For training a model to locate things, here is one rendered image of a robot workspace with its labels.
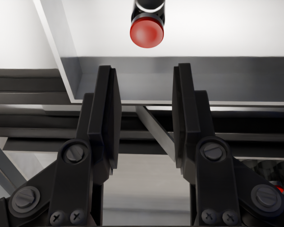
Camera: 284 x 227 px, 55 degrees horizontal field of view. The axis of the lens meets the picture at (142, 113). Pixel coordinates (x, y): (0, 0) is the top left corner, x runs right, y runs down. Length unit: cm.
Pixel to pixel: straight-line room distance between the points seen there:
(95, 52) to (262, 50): 14
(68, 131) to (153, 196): 22
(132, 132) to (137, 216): 27
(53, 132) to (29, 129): 3
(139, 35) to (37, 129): 18
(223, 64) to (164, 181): 23
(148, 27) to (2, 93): 16
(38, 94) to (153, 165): 19
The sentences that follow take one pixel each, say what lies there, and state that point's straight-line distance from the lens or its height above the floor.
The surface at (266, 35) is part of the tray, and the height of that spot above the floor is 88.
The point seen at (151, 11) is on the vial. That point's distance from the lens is 17.
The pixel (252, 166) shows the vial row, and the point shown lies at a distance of 35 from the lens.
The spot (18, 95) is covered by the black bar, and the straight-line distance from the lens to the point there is 28.
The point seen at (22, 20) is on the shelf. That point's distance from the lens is 25.
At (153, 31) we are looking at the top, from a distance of 17.
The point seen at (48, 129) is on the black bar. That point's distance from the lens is 31.
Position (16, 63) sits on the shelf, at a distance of 28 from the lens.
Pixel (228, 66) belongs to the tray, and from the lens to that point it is 25.
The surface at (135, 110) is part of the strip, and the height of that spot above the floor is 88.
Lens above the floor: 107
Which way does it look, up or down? 40 degrees down
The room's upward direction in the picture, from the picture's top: 175 degrees counter-clockwise
